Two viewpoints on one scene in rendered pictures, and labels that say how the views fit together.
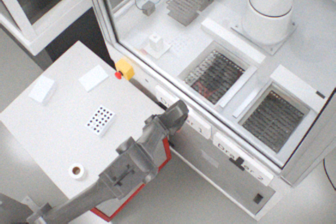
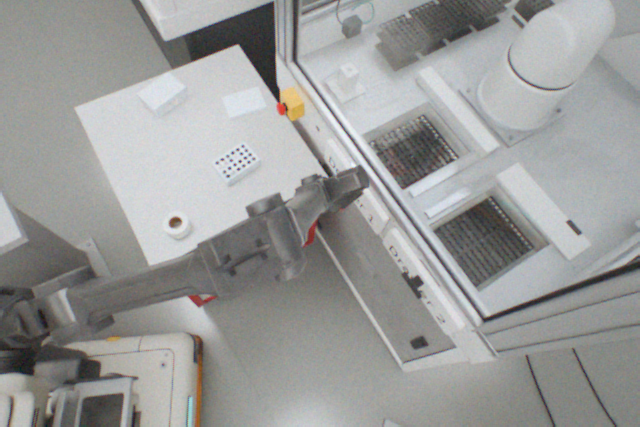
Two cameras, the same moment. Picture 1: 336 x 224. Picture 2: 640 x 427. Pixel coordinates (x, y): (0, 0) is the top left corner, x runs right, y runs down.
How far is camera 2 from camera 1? 0.32 m
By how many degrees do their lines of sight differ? 2
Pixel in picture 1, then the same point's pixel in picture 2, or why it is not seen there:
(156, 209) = (271, 307)
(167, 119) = (335, 188)
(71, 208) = (125, 289)
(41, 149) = (131, 177)
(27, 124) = (121, 134)
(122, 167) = (246, 242)
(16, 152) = (98, 173)
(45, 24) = not seen: outside the picture
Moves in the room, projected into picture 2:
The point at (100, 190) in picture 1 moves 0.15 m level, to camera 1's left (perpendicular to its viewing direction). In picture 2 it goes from (191, 273) to (64, 258)
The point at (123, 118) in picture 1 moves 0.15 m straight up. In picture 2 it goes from (270, 169) to (268, 145)
